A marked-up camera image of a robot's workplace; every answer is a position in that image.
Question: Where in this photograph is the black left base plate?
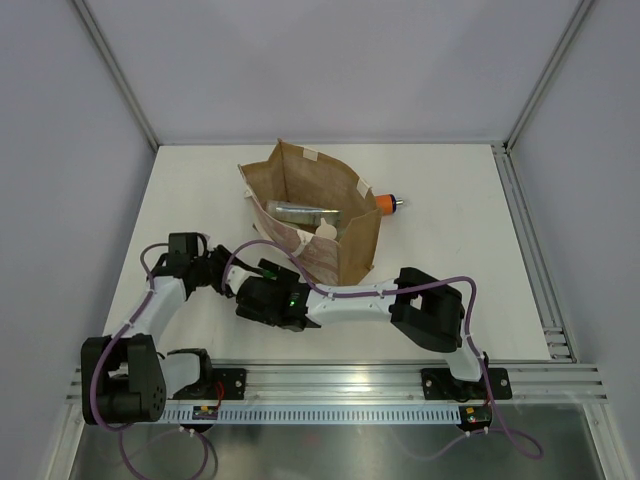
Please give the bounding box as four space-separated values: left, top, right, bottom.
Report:
195 367 247 401

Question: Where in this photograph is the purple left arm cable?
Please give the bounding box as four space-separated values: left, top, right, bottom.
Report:
89 242 221 476

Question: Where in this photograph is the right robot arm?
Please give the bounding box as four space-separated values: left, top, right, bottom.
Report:
224 260 489 403

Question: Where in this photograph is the right aluminium frame post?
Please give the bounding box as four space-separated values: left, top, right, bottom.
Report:
503 0 598 154

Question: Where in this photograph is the left aluminium frame post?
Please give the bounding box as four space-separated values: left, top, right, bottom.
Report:
68 0 161 153

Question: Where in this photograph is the aluminium frame post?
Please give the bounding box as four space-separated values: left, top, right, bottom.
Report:
503 0 598 154
68 0 161 153

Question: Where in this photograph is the aluminium front rail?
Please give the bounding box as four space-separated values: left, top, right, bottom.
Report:
64 362 609 406

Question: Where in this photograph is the aluminium rail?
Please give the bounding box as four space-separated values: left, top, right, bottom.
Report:
64 362 609 406
491 144 578 363

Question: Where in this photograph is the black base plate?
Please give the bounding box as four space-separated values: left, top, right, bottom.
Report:
195 367 247 401
420 367 513 403

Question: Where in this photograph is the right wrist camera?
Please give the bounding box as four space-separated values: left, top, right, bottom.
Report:
224 265 259 298

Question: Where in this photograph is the orange spray bottle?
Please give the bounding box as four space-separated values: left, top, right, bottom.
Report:
375 194 405 216

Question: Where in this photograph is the beige pump bottle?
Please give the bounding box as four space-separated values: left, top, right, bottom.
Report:
315 218 338 240

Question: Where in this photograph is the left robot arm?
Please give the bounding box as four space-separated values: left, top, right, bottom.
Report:
81 232 231 432

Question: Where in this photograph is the right side aluminium rail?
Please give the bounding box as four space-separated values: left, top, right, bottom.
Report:
491 144 578 363

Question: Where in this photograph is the white slotted cable duct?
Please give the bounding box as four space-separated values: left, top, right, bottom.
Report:
159 405 461 425

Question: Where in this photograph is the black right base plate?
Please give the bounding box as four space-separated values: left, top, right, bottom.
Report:
420 367 513 403

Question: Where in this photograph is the brown canvas tote bag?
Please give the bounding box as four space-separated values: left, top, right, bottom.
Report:
239 140 382 286

